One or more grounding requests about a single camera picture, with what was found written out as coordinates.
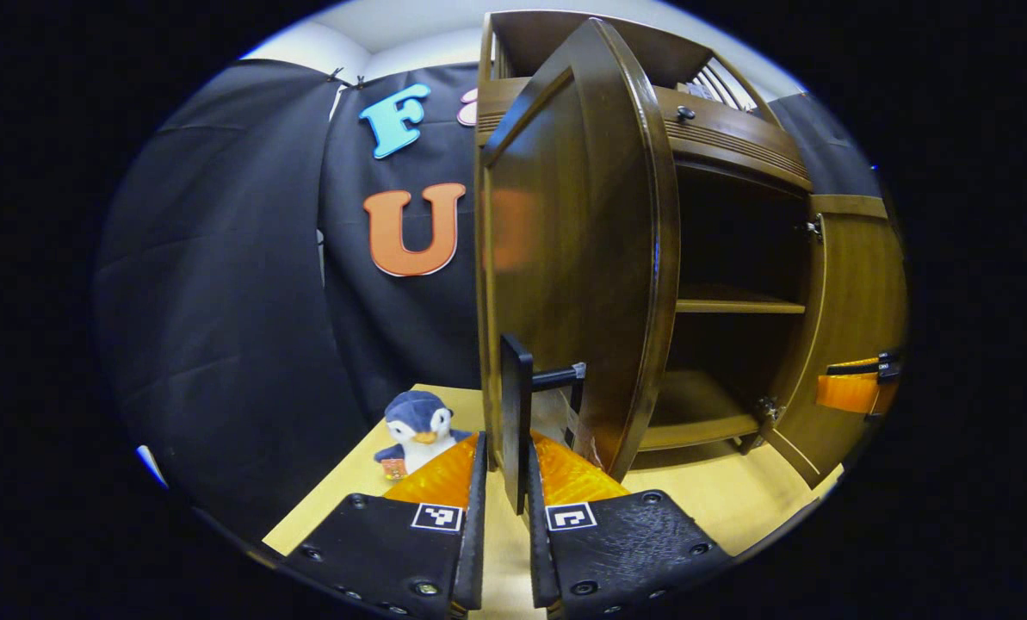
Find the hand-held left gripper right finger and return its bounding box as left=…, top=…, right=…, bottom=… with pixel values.
left=525, top=432, right=735, bottom=618

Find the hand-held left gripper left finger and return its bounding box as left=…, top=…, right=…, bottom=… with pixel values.
left=285, top=432, right=489, bottom=618

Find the wooden cabinet door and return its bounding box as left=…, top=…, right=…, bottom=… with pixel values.
left=476, top=17, right=683, bottom=485
left=761, top=194, right=909, bottom=491

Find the brown wooden shoe cabinet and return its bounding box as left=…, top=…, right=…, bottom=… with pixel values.
left=476, top=9, right=909, bottom=491

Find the black door handle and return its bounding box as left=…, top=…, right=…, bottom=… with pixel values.
left=499, top=333, right=588, bottom=517

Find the wooden cabinet shelf board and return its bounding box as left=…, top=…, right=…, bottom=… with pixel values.
left=674, top=285, right=807, bottom=316

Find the wooden cabinet drawer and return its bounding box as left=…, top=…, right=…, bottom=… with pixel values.
left=477, top=76, right=814, bottom=193

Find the penguin plush toy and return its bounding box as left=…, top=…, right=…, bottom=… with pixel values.
left=373, top=389, right=473, bottom=482

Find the black backdrop cloth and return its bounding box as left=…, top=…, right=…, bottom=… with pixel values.
left=91, top=59, right=886, bottom=540

